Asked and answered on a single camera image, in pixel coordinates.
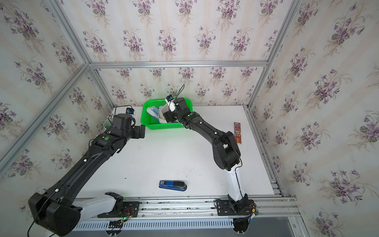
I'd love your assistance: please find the white baseball cap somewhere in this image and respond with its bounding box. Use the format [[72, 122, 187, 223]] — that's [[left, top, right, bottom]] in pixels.
[[159, 102, 176, 123]]

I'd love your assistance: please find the blue baseball cap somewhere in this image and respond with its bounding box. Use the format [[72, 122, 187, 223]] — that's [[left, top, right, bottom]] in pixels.
[[147, 106, 160, 121]]

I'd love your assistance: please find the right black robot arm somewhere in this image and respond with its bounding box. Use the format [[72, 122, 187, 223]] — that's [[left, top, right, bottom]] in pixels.
[[162, 95, 251, 213]]

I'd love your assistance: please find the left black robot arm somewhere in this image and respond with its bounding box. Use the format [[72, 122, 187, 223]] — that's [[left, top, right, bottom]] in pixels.
[[28, 114, 146, 237]]

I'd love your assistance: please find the green plastic basket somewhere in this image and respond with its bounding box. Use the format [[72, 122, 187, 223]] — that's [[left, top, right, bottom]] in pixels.
[[141, 99, 184, 130]]

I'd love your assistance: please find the mint green pencil cup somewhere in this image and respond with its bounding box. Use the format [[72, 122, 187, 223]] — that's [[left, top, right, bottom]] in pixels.
[[103, 116, 113, 130]]

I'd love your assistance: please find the blue stapler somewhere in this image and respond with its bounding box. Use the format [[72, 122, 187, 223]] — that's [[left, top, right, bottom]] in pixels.
[[159, 180, 187, 192]]

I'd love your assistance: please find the red bookmark strip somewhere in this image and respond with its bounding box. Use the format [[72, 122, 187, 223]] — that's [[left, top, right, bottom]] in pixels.
[[234, 122, 242, 144]]

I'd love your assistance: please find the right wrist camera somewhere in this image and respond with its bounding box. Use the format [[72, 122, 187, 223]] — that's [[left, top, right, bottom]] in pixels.
[[165, 95, 174, 103]]

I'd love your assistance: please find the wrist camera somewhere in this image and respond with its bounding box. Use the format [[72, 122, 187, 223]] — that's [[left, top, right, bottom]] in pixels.
[[165, 95, 174, 103], [125, 107, 135, 116]]

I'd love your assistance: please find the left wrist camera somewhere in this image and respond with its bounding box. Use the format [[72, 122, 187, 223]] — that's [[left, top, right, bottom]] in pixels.
[[125, 107, 135, 116]]

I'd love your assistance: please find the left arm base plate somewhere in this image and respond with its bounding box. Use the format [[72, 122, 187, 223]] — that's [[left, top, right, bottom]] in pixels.
[[97, 201, 140, 218]]

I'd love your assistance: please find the aluminium front rail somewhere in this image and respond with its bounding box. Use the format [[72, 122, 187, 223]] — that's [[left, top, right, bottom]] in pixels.
[[53, 194, 300, 221]]

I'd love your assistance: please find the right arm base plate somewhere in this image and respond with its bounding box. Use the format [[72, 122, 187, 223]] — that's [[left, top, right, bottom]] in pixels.
[[214, 199, 257, 216]]

